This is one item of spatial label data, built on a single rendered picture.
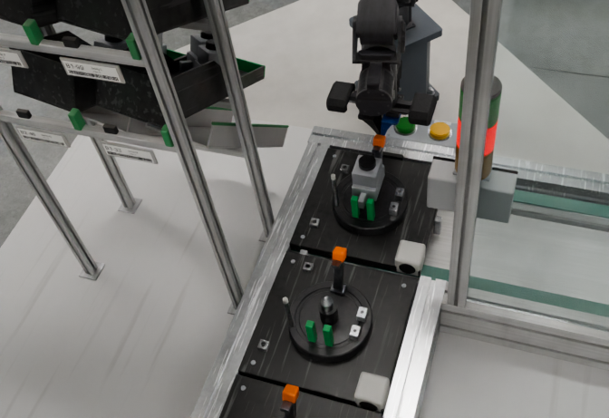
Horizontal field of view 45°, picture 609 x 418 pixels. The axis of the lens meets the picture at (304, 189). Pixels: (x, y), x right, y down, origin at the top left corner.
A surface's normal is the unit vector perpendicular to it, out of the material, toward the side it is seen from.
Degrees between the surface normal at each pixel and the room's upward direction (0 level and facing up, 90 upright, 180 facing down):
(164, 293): 0
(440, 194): 90
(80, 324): 0
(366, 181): 90
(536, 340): 90
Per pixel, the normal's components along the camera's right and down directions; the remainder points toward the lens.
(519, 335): -0.31, 0.76
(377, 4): -0.17, -0.15
